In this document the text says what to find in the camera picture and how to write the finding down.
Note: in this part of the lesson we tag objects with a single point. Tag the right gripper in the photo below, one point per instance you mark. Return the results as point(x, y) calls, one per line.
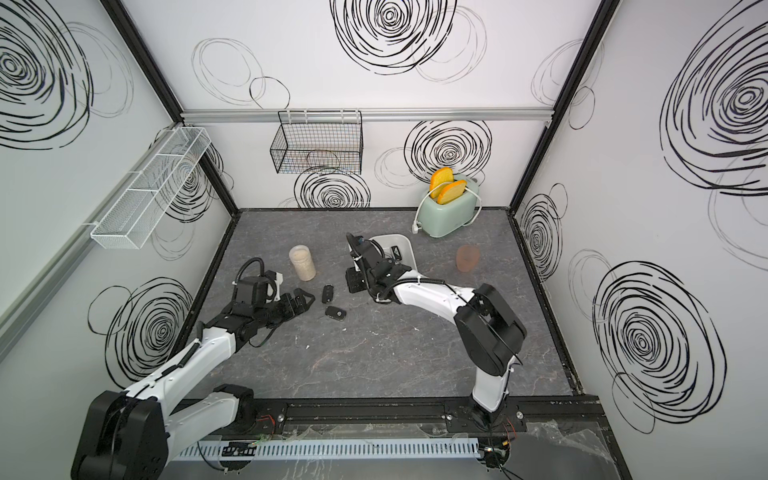
point(350, 275)

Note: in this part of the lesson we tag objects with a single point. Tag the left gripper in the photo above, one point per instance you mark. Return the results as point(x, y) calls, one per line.
point(291, 308)

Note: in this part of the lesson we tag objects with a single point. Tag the white storage box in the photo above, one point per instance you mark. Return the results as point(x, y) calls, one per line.
point(396, 257)

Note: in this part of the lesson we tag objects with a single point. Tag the black VW key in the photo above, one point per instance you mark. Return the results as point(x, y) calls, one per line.
point(335, 313)

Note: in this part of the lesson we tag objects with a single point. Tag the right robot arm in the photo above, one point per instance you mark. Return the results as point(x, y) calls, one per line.
point(491, 332)

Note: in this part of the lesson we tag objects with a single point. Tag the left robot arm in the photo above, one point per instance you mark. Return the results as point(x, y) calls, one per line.
point(135, 433)

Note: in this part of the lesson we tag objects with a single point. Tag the clear jar of grains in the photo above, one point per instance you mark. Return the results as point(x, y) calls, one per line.
point(301, 258)

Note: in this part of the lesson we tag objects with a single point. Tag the mint green toaster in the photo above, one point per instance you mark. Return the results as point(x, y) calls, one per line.
point(438, 221)

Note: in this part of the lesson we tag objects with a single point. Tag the brown translucent lid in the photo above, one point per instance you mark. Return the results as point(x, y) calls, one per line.
point(467, 258)

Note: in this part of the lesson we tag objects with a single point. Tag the front orange toast slice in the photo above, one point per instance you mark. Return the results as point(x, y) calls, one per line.
point(451, 192)

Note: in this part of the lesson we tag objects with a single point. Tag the orange toast slice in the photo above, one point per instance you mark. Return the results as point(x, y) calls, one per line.
point(439, 179)
point(451, 192)

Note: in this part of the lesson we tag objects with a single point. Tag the rear orange toast slice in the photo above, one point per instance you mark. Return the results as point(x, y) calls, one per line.
point(439, 179)

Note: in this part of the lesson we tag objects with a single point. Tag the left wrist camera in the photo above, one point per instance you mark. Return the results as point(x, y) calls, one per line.
point(274, 282)

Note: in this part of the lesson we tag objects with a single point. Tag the black wire basket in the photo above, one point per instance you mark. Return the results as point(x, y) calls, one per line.
point(308, 139)

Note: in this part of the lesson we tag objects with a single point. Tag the white mesh wall shelf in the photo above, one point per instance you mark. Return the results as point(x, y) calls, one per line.
point(169, 184)

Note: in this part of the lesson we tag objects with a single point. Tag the white slotted cable duct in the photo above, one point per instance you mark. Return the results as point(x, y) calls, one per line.
point(337, 449)

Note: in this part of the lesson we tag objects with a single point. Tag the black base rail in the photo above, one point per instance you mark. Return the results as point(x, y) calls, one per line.
point(455, 414)

